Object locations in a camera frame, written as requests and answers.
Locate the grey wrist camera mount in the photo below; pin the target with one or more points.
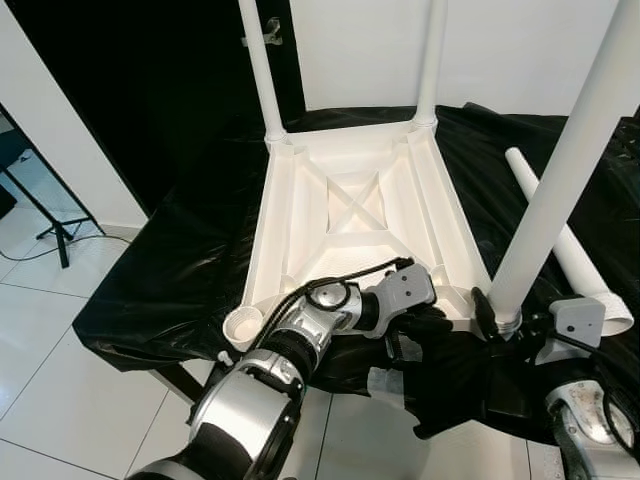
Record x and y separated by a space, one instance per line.
578 320
408 292

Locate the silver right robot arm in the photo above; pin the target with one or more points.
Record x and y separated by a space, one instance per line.
585 425

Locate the white work table frame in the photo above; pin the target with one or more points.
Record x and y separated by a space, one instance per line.
385 385

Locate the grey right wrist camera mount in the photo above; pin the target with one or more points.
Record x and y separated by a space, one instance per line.
578 320

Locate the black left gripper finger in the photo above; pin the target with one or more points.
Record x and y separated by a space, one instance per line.
430 324

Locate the black tripod stand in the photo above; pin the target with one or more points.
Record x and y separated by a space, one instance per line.
55 235

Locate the black work table leg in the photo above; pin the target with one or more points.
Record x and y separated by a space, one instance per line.
178 382

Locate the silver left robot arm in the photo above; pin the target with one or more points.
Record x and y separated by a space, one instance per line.
240 420

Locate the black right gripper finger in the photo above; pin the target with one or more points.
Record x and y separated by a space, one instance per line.
483 315

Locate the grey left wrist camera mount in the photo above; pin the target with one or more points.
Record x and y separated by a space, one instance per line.
408 292

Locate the black shiny table cover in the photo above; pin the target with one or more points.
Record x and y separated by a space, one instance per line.
170 270

